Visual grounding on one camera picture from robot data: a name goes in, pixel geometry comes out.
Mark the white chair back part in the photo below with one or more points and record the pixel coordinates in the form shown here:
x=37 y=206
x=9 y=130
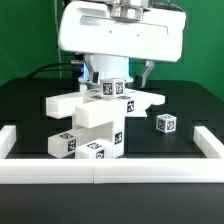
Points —
x=90 y=109

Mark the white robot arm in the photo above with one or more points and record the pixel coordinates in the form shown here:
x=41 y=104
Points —
x=110 y=66

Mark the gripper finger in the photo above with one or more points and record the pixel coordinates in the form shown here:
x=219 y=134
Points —
x=140 y=80
x=93 y=75

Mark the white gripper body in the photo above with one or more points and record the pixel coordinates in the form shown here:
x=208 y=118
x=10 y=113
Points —
x=87 y=27

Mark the white U-shaped fence frame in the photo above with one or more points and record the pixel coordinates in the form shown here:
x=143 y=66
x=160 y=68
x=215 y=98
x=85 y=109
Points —
x=56 y=171

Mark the white chair seat part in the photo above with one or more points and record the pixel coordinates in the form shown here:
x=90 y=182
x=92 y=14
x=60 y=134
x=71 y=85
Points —
x=114 y=132

